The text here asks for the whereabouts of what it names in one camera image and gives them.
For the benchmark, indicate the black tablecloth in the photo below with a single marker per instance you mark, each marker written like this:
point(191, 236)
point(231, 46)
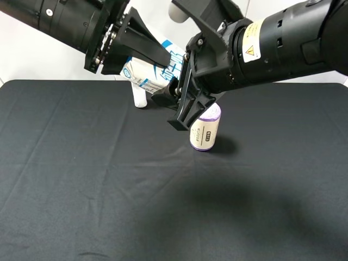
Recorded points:
point(85, 175)

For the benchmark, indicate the white bottle black cap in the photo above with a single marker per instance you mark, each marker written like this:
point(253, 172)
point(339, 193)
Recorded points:
point(139, 96)

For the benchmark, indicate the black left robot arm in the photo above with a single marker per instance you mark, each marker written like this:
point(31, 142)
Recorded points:
point(69, 22)

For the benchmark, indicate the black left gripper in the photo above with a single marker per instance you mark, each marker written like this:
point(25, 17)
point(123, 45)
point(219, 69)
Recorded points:
point(133, 39)

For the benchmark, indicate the purple trash bag roll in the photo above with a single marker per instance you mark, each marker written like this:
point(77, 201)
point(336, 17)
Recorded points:
point(204, 130)

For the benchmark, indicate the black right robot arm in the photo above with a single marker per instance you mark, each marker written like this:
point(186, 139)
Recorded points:
point(304, 39)

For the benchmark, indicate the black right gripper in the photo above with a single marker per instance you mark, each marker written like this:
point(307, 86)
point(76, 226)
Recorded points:
point(210, 71)

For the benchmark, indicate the white blue milk carton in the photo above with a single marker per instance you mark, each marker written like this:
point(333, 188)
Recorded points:
point(150, 77)

